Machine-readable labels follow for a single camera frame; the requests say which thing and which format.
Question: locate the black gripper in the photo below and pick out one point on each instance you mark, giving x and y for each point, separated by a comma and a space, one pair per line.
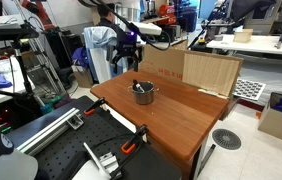
127, 41

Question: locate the black marker with white label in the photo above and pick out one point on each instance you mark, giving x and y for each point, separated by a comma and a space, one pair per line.
137, 86

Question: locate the red robot arm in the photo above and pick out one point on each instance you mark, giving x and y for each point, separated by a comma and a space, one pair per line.
42, 15

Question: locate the silver metal pot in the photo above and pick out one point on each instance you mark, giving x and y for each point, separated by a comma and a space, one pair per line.
144, 98

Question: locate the blue-white jacket on chair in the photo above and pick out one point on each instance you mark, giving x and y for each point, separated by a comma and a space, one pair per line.
102, 63

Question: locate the light blue jacket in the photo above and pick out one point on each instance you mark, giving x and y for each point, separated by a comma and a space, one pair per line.
99, 35

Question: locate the small brown cardboard box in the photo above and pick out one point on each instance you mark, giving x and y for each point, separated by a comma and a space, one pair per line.
82, 78

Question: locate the purple backpack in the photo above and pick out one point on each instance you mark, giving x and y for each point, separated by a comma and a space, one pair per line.
80, 56

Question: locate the black orange bar clamp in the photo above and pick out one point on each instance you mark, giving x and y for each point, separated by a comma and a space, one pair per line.
127, 147
89, 111

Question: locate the yellow emergency stop button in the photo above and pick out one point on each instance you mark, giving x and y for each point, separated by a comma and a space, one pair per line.
201, 41

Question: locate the metal stepladder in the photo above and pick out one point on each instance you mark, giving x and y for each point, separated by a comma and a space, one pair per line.
44, 63

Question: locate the brown cardboard sheet red print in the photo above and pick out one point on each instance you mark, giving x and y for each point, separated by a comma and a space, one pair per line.
211, 71

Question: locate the black perforated breadboard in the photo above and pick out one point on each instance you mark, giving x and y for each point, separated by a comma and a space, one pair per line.
67, 150

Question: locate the small wooden box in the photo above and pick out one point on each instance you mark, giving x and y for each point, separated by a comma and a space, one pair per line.
243, 36

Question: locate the round metal floor drain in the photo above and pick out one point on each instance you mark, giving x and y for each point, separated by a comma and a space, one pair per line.
226, 139

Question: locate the checkerboard calibration board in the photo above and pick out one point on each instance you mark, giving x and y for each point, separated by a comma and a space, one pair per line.
249, 89

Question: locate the long white work table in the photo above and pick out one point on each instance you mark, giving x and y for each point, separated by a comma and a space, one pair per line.
261, 45

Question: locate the large open cardboard box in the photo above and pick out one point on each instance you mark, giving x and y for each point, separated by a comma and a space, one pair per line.
277, 128

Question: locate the aluminium extrusion rail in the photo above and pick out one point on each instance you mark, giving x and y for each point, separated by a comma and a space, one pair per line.
47, 130
106, 161

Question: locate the black camera tripod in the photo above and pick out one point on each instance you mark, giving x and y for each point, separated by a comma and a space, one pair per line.
21, 66

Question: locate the black stereo camera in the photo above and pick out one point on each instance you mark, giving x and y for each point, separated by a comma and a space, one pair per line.
7, 33

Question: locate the grey metal table frame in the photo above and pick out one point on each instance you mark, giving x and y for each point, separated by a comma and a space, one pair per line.
207, 156

